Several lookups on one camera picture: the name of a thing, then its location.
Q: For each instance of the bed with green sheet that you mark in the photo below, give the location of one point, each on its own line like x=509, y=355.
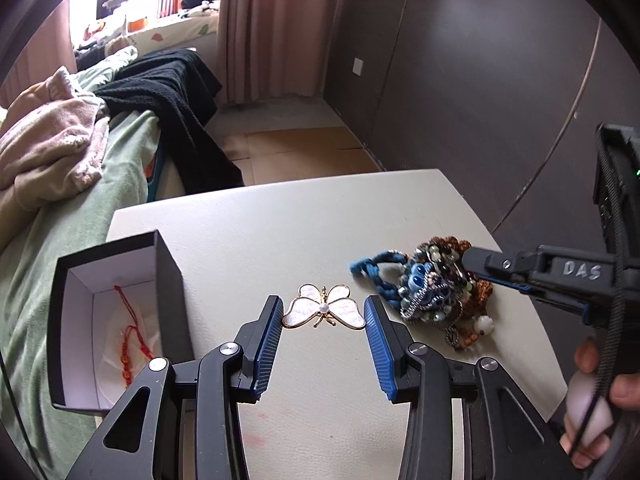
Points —
x=50, y=260

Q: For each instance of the pink curtain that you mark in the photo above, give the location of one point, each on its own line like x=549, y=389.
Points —
x=270, y=30
x=45, y=45

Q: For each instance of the pink fleece blanket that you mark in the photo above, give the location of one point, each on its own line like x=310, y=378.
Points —
x=45, y=135

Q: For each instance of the white wall socket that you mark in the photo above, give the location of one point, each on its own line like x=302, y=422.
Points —
x=358, y=66

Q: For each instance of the person's right hand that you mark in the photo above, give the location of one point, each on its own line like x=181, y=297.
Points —
x=586, y=356

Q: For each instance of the black jewelry box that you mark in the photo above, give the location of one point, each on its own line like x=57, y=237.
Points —
x=170, y=300

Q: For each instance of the black knitted blanket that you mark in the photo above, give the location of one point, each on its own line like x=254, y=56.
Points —
x=165, y=90

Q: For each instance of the row of books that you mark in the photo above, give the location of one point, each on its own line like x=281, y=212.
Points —
x=167, y=4

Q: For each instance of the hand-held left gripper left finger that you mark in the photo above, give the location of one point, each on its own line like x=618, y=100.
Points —
x=267, y=345

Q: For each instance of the printed window seat cushion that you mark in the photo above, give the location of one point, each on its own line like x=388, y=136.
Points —
x=170, y=32

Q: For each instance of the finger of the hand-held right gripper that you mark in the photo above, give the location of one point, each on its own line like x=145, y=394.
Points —
x=522, y=288
x=495, y=262

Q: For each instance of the white butterfly brooch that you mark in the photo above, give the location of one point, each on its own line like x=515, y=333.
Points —
x=345, y=310

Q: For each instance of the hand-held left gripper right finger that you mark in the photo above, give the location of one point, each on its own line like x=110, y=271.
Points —
x=377, y=345

